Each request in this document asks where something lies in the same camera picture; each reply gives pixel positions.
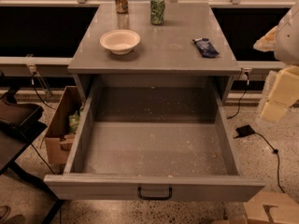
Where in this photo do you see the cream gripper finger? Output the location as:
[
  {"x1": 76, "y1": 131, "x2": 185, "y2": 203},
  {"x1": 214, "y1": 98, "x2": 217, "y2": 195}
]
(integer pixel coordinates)
[
  {"x1": 253, "y1": 26, "x2": 278, "y2": 52},
  {"x1": 260, "y1": 65, "x2": 299, "y2": 123}
]

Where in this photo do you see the green soda can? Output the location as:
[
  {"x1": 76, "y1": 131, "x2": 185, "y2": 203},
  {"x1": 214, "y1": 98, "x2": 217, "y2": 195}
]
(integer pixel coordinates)
[{"x1": 150, "y1": 0, "x2": 165, "y2": 25}]

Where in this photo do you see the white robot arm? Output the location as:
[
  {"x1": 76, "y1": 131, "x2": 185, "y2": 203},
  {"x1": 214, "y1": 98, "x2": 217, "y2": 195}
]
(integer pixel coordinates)
[{"x1": 253, "y1": 3, "x2": 299, "y2": 125}]

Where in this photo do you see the grey cabinet with top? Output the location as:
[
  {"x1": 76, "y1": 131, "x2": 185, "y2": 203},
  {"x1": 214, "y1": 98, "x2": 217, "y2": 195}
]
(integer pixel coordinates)
[{"x1": 67, "y1": 2, "x2": 242, "y2": 105}]

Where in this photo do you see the open grey top drawer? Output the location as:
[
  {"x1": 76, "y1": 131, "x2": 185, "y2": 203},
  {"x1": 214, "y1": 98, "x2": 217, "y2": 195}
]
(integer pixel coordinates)
[{"x1": 45, "y1": 75, "x2": 264, "y2": 202}]

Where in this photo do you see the blue snack bag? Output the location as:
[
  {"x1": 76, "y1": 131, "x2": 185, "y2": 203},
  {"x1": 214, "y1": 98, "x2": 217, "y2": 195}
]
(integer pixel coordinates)
[{"x1": 193, "y1": 37, "x2": 219, "y2": 58}]

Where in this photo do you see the cardboard box bottom right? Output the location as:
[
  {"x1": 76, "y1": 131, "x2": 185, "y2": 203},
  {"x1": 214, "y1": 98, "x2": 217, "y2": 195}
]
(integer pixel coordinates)
[{"x1": 211, "y1": 191, "x2": 299, "y2": 224}]

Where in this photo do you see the white paper bowl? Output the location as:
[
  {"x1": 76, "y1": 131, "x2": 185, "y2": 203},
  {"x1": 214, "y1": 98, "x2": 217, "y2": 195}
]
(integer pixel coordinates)
[{"x1": 100, "y1": 30, "x2": 140, "y2": 55}]

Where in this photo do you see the green bag in box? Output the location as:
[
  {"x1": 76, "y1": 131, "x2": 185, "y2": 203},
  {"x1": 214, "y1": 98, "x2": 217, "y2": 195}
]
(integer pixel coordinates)
[{"x1": 68, "y1": 111, "x2": 80, "y2": 133}]

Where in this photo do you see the open cardboard box left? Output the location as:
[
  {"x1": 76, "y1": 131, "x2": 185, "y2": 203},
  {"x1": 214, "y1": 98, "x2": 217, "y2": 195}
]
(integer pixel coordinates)
[{"x1": 45, "y1": 86, "x2": 82, "y2": 164}]

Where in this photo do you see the black chair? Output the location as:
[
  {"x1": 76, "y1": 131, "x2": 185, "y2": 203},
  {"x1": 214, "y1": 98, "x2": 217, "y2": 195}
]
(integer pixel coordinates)
[{"x1": 0, "y1": 70, "x2": 64, "y2": 224}]

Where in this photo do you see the black cable right wall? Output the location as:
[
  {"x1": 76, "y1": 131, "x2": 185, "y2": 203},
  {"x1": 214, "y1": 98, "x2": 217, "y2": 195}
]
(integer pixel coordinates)
[{"x1": 226, "y1": 72, "x2": 251, "y2": 120}]

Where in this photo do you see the black power adapter with cable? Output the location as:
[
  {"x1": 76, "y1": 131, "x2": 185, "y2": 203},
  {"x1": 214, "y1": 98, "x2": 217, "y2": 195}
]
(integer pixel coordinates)
[{"x1": 235, "y1": 125, "x2": 285, "y2": 193}]

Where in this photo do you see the black drawer handle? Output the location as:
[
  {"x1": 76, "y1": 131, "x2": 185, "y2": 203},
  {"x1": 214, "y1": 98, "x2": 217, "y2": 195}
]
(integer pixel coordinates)
[{"x1": 137, "y1": 187, "x2": 173, "y2": 201}]

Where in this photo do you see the black cable left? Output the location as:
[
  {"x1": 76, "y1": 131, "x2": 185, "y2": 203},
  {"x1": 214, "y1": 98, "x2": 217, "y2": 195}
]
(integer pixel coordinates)
[{"x1": 30, "y1": 71, "x2": 57, "y2": 111}]

